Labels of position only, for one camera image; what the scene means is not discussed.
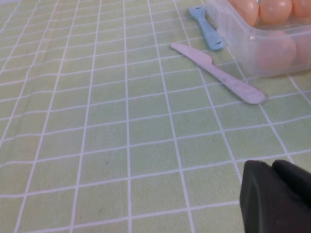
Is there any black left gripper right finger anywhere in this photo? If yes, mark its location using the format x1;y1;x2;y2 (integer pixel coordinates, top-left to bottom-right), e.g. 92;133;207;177
271;159;311;211

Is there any pale pink plastic knife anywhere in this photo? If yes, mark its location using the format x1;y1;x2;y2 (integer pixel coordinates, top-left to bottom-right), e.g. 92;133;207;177
170;43;266;105

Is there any green checkered tablecloth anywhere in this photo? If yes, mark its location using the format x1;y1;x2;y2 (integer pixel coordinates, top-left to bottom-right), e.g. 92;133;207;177
0;0;311;233

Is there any light blue plastic fork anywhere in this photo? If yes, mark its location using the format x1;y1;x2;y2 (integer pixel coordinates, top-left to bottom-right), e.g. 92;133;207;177
188;6;225;51

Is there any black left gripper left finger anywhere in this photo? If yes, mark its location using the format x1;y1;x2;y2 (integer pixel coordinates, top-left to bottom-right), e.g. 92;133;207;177
239;160;311;233

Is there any light brown egg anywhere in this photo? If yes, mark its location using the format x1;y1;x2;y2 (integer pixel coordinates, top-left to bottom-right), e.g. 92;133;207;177
255;31;297;71
295;33;311;65
227;0;259;27
291;0;311;18
259;0;293;25

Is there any clear plastic egg box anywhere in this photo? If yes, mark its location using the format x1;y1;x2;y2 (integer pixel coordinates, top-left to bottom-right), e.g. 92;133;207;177
203;0;311;78

